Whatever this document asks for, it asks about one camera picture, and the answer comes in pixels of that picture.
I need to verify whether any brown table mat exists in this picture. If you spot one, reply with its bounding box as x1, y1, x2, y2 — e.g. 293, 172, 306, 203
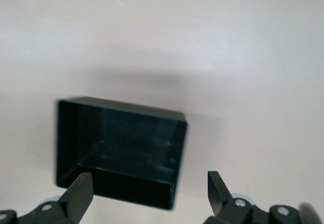
0, 0, 324, 224

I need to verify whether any black plastic box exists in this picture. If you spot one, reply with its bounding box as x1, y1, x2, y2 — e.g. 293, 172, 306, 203
53, 96, 190, 211

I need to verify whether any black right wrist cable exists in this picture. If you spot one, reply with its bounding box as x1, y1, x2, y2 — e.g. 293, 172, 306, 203
298, 202, 324, 224

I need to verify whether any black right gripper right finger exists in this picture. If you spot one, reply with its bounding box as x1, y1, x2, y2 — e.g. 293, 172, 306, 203
204, 170, 304, 224

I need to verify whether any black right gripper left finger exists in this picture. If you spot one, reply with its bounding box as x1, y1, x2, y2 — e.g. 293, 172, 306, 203
0, 172, 94, 224

